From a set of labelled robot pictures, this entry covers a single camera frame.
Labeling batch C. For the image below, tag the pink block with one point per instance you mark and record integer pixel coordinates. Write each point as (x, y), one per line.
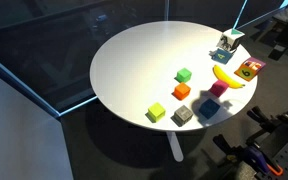
(218, 88)

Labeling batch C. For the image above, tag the yellow-green block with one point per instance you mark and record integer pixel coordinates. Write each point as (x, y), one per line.
(156, 111)

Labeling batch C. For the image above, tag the orange block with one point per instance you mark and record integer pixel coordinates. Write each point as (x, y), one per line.
(182, 91)

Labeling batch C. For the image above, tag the green block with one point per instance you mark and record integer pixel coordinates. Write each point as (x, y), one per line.
(184, 75)

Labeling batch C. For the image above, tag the grey block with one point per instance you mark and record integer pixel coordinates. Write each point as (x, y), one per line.
(183, 115)

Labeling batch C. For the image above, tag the blue block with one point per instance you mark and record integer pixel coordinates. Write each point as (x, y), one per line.
(209, 108)

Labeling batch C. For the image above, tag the white table leg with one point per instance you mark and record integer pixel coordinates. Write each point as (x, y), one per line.
(174, 146)

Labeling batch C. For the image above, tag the yellow banana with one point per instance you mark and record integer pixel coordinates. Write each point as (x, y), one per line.
(225, 78)

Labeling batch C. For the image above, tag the blue number four cube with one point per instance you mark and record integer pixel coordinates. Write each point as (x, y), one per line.
(222, 56)

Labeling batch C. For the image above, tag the white zebra picture cube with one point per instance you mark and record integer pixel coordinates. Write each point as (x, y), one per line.
(230, 40)

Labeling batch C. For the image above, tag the purple orange number six cube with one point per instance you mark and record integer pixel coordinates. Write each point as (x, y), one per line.
(249, 69)

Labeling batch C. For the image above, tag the black purple spring clamp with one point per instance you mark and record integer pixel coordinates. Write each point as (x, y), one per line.
(267, 121)

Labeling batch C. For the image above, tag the purple spring clamp orange tips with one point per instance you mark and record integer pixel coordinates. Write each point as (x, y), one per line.
(255, 156)

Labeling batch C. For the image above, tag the dark bench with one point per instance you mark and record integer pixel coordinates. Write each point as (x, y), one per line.
(285, 28)

